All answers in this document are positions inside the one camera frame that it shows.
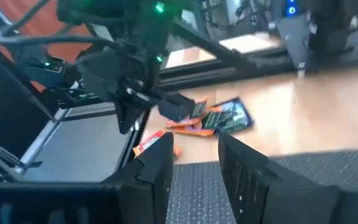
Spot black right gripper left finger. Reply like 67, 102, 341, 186
103, 132, 175, 224

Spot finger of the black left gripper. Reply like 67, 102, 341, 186
115, 101, 149, 135
126, 88, 196, 123

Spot grey woven placemat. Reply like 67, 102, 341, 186
166, 149, 358, 224

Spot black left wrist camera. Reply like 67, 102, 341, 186
17, 51, 77, 90

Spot dark purple tea packet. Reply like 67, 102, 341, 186
201, 96, 255, 135

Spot black looped cable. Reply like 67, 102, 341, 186
0, 24, 121, 52

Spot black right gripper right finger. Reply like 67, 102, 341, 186
218, 134, 343, 224

